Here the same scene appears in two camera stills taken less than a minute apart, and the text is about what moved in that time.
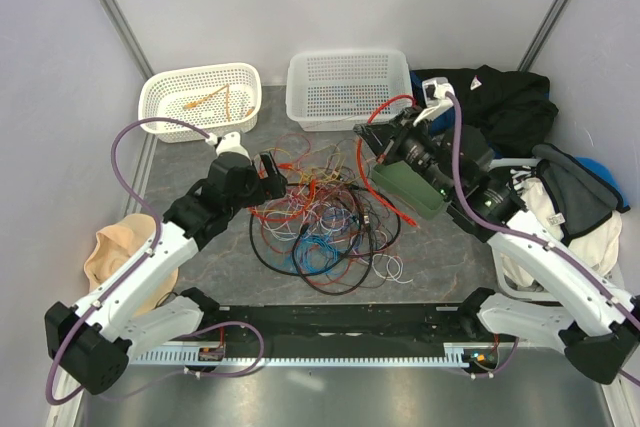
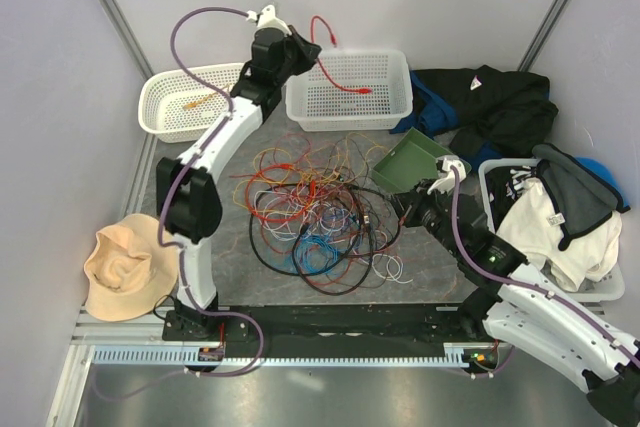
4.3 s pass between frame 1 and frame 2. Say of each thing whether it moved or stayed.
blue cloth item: stayed
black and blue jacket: stayed
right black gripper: moved
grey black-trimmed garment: stayed
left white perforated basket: stayed
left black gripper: moved
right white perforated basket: stayed
